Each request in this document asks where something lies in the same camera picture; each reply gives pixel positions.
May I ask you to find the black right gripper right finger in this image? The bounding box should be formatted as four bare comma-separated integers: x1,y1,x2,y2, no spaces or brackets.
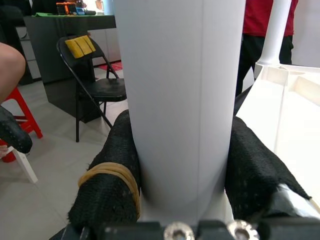
223,117,313,223

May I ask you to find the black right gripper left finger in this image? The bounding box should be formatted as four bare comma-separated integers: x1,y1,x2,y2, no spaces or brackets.
67,109,141,230

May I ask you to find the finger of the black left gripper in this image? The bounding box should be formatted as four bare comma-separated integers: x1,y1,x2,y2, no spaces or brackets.
0,104,33,155

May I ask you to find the white plastic table leg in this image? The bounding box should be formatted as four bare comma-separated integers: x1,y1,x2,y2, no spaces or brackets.
259,0,292,67
113,0,247,223

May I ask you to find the red plastic stool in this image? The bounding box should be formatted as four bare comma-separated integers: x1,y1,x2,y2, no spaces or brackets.
0,87,44,163

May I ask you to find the white slanted bar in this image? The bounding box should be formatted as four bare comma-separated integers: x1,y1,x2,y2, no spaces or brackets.
6,146,39,185

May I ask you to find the black desk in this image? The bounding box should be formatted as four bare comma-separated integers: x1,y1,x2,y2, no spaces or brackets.
23,13,118,123

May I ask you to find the black folding chair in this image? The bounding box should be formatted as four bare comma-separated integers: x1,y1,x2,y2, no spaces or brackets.
56,34,128,143

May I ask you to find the red floor mat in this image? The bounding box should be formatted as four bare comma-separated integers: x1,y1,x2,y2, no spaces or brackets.
98,62,123,72

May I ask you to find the green desk mat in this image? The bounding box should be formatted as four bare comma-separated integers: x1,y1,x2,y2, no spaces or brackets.
32,11,111,18

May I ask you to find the orange black device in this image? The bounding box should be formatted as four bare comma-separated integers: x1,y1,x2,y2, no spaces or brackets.
56,1,77,15

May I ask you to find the person in red shirt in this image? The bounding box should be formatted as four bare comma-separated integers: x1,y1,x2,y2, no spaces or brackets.
234,0,300,98

